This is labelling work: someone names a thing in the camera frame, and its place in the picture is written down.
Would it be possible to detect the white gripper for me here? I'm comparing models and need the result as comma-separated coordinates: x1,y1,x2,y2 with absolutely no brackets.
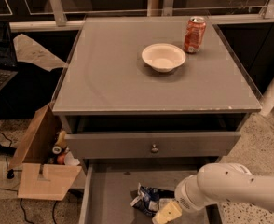
152,175,212,224

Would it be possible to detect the blue chip bag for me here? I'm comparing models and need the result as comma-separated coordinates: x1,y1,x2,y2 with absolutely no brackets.
130,184,174,217

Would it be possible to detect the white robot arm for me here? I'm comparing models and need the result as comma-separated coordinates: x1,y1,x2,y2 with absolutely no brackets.
158,78,274,224

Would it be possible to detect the round metal drawer knob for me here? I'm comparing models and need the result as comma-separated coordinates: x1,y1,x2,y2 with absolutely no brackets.
151,144,159,154

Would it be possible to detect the grey open middle drawer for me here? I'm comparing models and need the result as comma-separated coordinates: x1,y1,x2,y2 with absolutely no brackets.
79,157,217,224

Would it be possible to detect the grey top drawer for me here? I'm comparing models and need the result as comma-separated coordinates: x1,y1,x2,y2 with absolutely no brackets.
65,132,240,159

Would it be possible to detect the grey drawer cabinet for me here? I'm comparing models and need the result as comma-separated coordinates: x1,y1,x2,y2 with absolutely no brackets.
50,15,262,175

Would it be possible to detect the orange round object in box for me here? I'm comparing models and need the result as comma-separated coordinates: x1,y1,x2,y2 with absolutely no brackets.
57,154,65,165

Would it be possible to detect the yellow bottle in box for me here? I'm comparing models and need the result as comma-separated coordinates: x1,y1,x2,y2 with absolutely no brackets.
52,131,67,155

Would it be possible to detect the open cardboard box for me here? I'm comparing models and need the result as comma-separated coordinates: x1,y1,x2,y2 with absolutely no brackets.
8,105,82,201

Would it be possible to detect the white paper bowl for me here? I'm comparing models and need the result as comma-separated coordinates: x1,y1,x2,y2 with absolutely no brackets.
142,43,186,73

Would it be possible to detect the orange soda can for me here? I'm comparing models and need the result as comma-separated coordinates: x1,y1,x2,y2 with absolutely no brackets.
184,16,206,53

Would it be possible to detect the grey metal railing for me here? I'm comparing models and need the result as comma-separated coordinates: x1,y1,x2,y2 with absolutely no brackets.
11,0,274,32

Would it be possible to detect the black floor cable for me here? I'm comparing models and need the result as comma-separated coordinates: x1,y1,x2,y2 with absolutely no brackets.
0,126,61,224

